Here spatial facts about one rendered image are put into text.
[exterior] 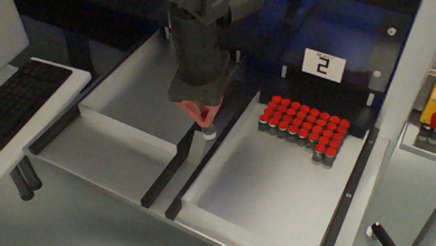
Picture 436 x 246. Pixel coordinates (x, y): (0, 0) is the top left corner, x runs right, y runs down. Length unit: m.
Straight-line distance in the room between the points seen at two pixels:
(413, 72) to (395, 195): 1.22
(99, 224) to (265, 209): 1.16
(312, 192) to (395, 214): 1.15
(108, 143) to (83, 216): 1.00
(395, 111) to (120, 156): 0.58
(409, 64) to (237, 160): 0.38
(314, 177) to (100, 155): 0.45
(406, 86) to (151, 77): 0.59
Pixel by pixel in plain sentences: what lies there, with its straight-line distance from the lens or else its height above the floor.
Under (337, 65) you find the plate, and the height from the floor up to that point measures 1.03.
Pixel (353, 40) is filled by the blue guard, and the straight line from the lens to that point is 0.93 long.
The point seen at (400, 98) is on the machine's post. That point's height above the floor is 1.00.
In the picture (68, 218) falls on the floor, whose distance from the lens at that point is 2.01.
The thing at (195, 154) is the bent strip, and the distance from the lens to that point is 0.95.
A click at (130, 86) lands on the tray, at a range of 1.14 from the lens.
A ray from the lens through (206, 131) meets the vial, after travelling 0.70.
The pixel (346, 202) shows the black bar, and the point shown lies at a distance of 0.91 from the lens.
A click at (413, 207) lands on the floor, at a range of 2.11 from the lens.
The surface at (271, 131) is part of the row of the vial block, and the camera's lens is 0.99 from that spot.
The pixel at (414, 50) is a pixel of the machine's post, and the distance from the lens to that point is 0.92.
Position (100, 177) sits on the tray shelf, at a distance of 0.97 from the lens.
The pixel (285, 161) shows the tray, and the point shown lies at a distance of 0.97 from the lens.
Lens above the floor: 1.63
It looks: 47 degrees down
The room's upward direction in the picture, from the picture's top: straight up
